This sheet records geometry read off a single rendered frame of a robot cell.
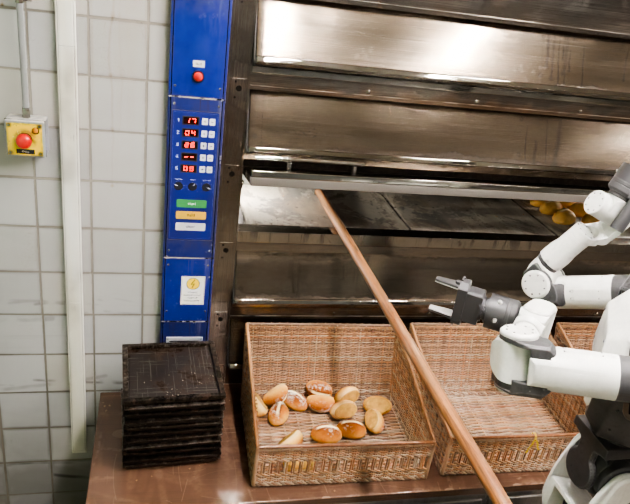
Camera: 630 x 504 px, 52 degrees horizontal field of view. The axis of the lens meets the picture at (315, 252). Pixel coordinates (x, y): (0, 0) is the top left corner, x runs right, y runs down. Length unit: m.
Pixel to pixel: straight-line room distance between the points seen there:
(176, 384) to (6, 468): 0.88
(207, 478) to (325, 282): 0.73
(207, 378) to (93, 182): 0.67
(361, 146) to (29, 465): 1.62
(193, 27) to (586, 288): 1.24
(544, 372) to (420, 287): 1.05
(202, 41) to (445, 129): 0.80
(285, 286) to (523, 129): 0.94
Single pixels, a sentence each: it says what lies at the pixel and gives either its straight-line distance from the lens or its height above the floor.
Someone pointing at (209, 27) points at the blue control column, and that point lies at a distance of 1.87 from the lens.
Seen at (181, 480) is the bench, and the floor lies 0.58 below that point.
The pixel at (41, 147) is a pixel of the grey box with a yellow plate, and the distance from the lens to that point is 1.93.
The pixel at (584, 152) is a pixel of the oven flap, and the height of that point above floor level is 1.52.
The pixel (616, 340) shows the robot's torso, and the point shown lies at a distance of 1.52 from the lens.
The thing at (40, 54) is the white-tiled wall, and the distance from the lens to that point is 1.94.
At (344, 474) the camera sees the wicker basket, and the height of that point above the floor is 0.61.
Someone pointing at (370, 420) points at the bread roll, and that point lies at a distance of 2.24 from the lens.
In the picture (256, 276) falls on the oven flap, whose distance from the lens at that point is 2.17.
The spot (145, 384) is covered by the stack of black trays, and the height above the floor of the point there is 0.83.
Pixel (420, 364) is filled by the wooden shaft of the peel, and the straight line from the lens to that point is 1.52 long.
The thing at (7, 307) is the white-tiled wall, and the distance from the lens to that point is 2.24.
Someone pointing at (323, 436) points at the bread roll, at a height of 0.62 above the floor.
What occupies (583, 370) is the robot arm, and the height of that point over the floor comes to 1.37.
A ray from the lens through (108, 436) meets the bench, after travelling 2.19.
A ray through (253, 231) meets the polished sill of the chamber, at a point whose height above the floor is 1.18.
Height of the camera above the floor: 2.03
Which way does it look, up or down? 25 degrees down
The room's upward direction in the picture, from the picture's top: 8 degrees clockwise
